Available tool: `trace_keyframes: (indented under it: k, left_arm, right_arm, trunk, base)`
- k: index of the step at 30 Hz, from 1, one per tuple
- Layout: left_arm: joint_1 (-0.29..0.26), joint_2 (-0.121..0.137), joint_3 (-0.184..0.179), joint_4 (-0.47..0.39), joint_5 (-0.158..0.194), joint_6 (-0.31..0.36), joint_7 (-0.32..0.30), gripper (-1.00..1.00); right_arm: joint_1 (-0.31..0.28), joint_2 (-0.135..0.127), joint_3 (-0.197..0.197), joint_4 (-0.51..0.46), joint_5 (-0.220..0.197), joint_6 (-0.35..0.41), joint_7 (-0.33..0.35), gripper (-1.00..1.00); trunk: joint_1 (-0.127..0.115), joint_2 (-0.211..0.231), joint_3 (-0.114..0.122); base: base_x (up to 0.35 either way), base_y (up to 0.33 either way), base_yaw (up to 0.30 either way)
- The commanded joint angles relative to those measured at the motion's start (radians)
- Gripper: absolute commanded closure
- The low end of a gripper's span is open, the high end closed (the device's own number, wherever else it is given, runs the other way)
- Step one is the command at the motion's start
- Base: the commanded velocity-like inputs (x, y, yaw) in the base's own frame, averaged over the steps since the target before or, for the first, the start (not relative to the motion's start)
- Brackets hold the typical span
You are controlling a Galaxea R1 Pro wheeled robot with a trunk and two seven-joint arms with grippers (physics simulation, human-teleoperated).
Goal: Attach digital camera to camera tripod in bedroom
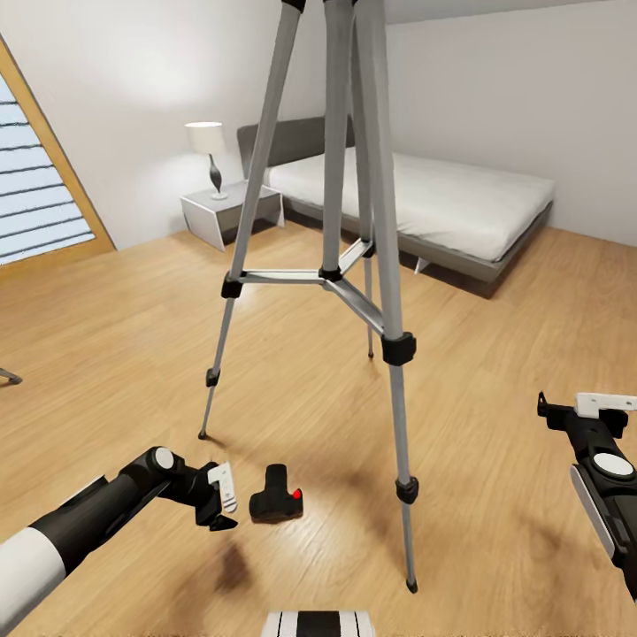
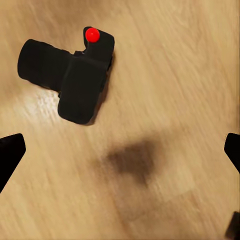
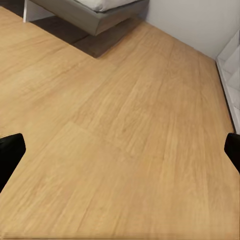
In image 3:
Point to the bed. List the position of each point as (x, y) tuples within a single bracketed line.
[(91, 16)]

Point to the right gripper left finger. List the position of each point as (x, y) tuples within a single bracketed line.
[(12, 149)]

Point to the bookcase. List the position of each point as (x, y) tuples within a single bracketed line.
[(228, 63)]

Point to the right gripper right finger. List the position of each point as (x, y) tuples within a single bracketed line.
[(232, 149)]

